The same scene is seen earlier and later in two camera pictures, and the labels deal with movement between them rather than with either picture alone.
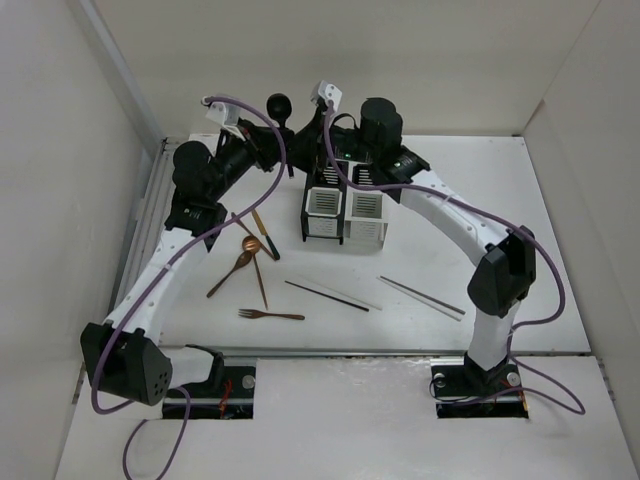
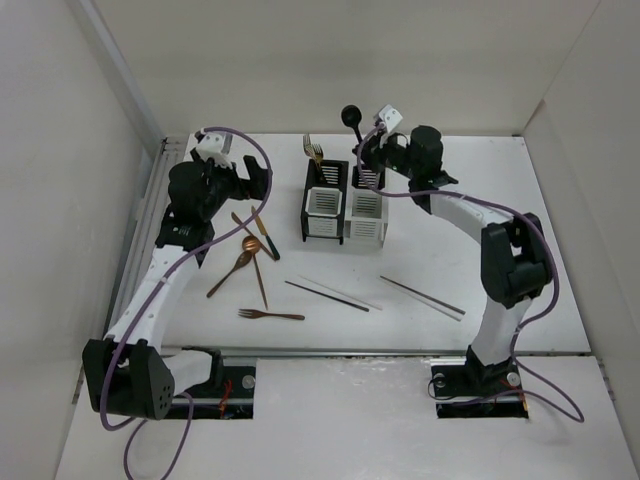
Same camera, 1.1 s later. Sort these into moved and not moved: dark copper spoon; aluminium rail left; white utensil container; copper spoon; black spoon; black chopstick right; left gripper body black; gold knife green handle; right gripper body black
Moved: left gripper body black; right gripper body black; black spoon
Not moved: white utensil container; copper spoon; dark copper spoon; gold knife green handle; aluminium rail left; black chopstick right
